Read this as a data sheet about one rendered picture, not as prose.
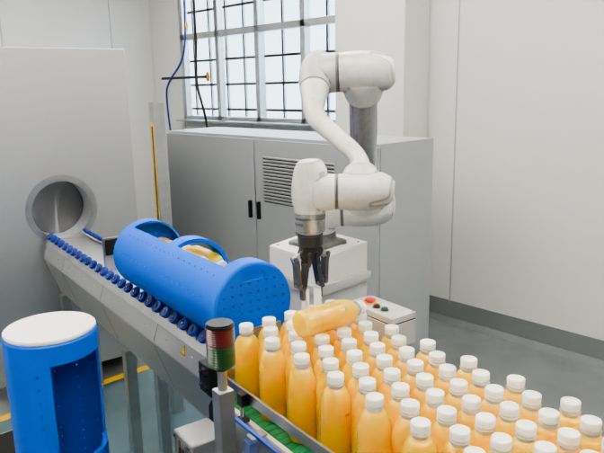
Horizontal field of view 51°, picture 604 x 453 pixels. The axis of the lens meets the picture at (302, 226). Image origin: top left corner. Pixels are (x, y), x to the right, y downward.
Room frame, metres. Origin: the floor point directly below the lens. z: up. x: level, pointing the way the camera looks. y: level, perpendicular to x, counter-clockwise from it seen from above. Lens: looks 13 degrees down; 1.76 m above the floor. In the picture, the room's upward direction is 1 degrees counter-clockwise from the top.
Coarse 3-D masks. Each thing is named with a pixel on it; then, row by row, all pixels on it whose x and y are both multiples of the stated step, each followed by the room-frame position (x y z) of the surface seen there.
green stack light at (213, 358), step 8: (208, 352) 1.29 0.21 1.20; (216, 352) 1.27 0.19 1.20; (224, 352) 1.27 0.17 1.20; (232, 352) 1.29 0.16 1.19; (208, 360) 1.29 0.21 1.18; (216, 360) 1.27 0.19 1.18; (224, 360) 1.27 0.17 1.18; (232, 360) 1.29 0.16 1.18; (216, 368) 1.27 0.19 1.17; (224, 368) 1.27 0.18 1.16
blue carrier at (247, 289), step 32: (160, 224) 2.62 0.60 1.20; (128, 256) 2.37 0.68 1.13; (160, 256) 2.17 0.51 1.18; (192, 256) 2.04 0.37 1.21; (224, 256) 2.27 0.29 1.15; (160, 288) 2.12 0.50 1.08; (192, 288) 1.92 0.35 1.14; (224, 288) 1.81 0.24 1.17; (256, 288) 1.88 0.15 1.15; (288, 288) 1.95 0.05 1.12; (192, 320) 1.97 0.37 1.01; (256, 320) 1.88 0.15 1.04
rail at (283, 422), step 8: (232, 384) 1.58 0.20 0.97; (248, 392) 1.52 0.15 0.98; (256, 400) 1.48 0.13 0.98; (256, 408) 1.48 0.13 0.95; (264, 408) 1.45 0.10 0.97; (272, 408) 1.43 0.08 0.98; (272, 416) 1.42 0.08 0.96; (280, 416) 1.39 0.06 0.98; (280, 424) 1.39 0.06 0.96; (288, 424) 1.37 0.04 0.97; (288, 432) 1.37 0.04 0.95; (296, 432) 1.34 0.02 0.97; (304, 432) 1.32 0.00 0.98; (304, 440) 1.31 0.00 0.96; (312, 440) 1.29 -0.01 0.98; (312, 448) 1.29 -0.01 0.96; (320, 448) 1.26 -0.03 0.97
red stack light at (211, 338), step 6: (228, 330) 1.28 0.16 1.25; (234, 330) 1.30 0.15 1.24; (210, 336) 1.28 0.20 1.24; (216, 336) 1.27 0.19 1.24; (222, 336) 1.27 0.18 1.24; (228, 336) 1.28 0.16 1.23; (234, 336) 1.30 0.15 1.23; (210, 342) 1.28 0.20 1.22; (216, 342) 1.27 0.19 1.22; (222, 342) 1.27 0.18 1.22; (228, 342) 1.28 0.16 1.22; (234, 342) 1.30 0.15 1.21; (216, 348) 1.27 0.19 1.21; (222, 348) 1.27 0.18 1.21
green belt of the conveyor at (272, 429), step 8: (248, 408) 1.58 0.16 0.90; (248, 416) 1.54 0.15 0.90; (256, 416) 1.54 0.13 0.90; (264, 424) 1.49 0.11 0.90; (272, 424) 1.49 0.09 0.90; (272, 432) 1.45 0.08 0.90; (280, 432) 1.45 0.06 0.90; (280, 440) 1.42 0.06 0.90; (288, 440) 1.42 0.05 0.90; (288, 448) 1.38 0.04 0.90; (296, 448) 1.38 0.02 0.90; (304, 448) 1.38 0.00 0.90
